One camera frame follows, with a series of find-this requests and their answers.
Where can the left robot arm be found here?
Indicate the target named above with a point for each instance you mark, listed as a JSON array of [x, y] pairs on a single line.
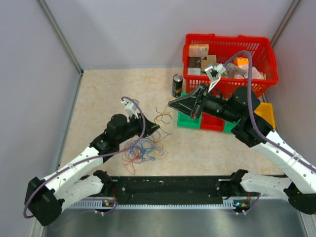
[[46, 198]]

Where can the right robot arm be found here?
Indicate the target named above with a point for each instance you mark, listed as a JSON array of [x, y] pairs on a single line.
[[298, 187]]

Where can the left green bin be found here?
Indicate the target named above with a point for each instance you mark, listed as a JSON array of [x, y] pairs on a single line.
[[187, 122]]

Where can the green bin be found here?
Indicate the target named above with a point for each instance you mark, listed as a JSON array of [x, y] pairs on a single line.
[[187, 122], [228, 126]]

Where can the dark drink can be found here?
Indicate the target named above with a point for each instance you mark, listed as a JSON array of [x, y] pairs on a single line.
[[177, 82]]

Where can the red bin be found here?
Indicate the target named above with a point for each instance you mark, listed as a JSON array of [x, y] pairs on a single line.
[[212, 123]]

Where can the right green bin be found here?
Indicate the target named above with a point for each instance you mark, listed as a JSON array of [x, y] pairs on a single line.
[[228, 126]]

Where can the brown cardboard box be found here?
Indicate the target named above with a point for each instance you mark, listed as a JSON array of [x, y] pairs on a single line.
[[209, 60]]

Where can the red plastic basket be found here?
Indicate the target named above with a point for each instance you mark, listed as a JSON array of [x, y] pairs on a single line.
[[264, 70]]

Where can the orange box in basket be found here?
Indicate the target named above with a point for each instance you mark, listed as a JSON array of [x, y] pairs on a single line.
[[198, 50]]

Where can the clear plastic bags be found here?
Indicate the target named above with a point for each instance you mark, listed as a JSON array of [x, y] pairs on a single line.
[[233, 71]]

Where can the orange packet in basket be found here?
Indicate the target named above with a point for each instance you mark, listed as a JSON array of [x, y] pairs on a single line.
[[241, 62]]

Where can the yellow bin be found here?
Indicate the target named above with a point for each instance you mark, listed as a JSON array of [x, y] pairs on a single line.
[[265, 111]]

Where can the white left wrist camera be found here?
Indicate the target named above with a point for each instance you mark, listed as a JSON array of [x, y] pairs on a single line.
[[131, 106]]

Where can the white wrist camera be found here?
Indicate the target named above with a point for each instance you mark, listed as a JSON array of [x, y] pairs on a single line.
[[131, 106], [214, 73]]

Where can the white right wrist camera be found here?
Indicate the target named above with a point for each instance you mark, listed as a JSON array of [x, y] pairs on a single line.
[[214, 73]]

